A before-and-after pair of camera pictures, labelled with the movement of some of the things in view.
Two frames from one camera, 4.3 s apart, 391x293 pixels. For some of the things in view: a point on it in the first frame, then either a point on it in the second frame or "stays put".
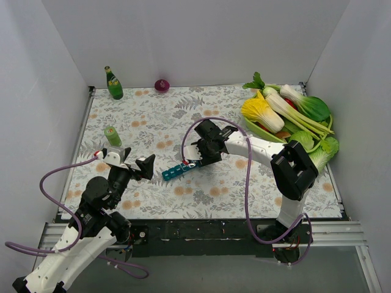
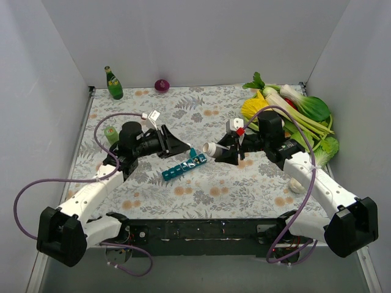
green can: (112, 137) stays put
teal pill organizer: (178, 170) stays put
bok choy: (313, 107) stays put
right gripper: (204, 149) to (241, 149)
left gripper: (133, 169) to (163, 141)
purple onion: (162, 85) stays put
